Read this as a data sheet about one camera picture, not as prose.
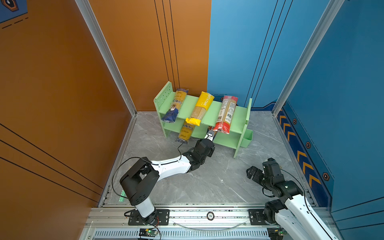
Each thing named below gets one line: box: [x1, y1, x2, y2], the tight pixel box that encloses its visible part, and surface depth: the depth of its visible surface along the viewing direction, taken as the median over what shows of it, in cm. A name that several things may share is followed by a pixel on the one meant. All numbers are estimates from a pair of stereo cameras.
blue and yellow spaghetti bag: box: [161, 88, 189, 124], surface depth 83 cm
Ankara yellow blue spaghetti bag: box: [175, 119, 196, 145], surface depth 91 cm
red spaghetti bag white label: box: [212, 95, 239, 134], surface depth 79 cm
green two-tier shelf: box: [153, 81, 254, 159], surface depth 84 cm
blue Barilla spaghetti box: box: [205, 130, 215, 141], surface depth 75 cm
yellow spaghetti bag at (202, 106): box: [185, 91, 215, 127], surface depth 82 cm
